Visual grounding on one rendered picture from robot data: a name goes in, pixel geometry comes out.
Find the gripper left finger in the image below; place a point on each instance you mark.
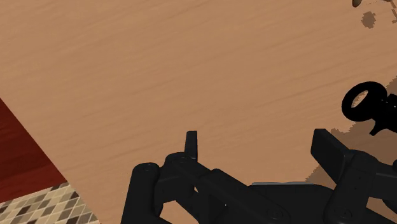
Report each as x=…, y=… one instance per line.
x=189, y=176

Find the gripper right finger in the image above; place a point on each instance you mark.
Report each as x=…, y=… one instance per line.
x=347, y=167

